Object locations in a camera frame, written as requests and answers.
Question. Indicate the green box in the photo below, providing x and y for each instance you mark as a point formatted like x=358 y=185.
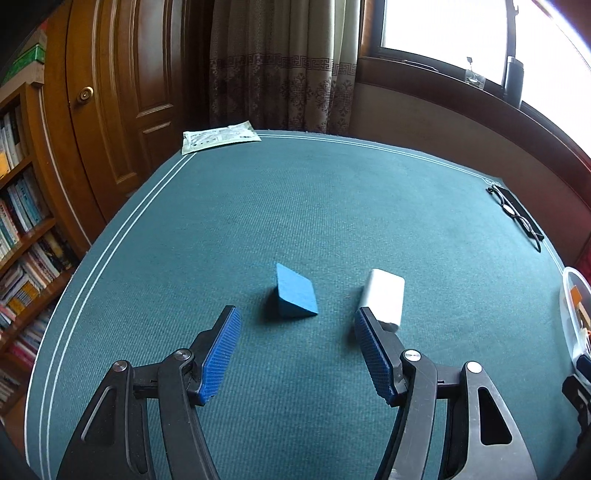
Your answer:
x=30 y=57

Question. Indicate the brown wooden door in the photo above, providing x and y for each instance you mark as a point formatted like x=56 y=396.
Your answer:
x=138 y=92

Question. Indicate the dark thermos bottle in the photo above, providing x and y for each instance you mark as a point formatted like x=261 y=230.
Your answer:
x=513 y=81

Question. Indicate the blue wooden wedge block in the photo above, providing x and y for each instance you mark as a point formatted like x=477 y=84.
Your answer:
x=295 y=290

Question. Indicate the wooden bookshelf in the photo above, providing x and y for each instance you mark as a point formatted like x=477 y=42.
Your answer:
x=46 y=230

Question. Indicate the window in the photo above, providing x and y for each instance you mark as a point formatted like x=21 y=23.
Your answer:
x=438 y=27

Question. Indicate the cardboard box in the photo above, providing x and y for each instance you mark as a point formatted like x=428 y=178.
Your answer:
x=32 y=76

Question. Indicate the white paper packet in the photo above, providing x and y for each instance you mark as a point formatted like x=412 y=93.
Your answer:
x=217 y=136

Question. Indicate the beige patterned curtain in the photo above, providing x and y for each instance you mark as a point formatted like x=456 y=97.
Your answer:
x=281 y=60

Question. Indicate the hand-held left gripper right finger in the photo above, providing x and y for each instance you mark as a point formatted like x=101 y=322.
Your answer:
x=376 y=355

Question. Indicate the clear plastic container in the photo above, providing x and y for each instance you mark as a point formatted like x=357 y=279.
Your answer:
x=567 y=314

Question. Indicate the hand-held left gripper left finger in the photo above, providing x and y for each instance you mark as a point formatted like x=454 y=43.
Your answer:
x=221 y=355

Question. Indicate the white plug charger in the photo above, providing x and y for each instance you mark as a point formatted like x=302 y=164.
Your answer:
x=383 y=295

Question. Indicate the small glass bottle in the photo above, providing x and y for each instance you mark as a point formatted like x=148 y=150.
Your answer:
x=474 y=76

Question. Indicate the black eyeglasses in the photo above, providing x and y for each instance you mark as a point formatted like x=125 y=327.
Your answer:
x=510 y=210

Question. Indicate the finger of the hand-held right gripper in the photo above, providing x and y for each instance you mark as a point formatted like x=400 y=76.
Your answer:
x=584 y=364
x=579 y=392

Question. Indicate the rows of books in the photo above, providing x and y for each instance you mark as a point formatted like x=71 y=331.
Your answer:
x=21 y=207

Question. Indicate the brass door knob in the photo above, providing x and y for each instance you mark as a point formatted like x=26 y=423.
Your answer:
x=85 y=95

